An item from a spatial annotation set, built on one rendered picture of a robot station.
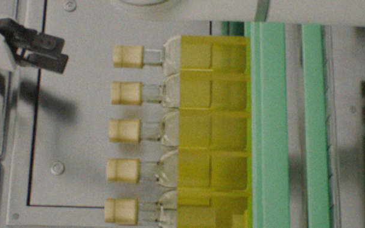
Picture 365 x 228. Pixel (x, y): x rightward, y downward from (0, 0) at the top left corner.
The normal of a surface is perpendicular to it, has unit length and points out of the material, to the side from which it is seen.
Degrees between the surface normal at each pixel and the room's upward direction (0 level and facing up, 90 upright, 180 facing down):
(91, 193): 90
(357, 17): 89
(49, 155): 90
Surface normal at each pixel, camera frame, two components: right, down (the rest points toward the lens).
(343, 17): -0.04, 0.92
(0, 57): -0.30, 0.89
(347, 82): 0.04, -0.33
